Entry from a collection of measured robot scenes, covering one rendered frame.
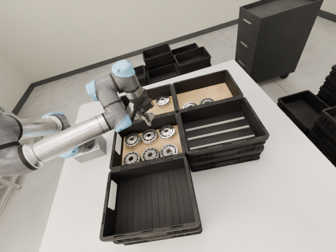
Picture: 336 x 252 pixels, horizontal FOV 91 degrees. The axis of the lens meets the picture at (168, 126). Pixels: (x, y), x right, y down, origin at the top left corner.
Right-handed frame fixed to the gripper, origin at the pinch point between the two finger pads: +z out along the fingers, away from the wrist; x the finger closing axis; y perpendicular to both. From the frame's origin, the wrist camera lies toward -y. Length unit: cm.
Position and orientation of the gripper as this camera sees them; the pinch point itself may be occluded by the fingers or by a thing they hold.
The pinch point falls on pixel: (145, 122)
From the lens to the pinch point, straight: 89.8
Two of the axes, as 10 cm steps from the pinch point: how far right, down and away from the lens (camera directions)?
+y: 6.1, -7.1, 3.5
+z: 1.8, 5.5, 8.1
